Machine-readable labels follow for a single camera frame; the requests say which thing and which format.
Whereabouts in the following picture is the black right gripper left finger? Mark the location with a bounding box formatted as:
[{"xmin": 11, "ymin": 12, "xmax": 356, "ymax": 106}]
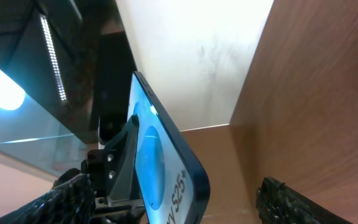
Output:
[{"xmin": 0, "ymin": 174, "xmax": 96, "ymax": 224}]

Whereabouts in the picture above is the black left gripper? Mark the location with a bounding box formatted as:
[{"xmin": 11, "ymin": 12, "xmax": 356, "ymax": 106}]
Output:
[{"xmin": 81, "ymin": 114, "xmax": 145, "ymax": 224}]

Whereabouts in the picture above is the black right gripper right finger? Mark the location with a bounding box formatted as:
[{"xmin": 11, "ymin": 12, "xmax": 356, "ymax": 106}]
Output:
[{"xmin": 256, "ymin": 177, "xmax": 351, "ymax": 224}]

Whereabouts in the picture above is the blue Galaxy S25+ smartphone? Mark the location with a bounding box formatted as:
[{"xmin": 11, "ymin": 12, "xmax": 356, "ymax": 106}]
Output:
[{"xmin": 128, "ymin": 72, "xmax": 211, "ymax": 224}]

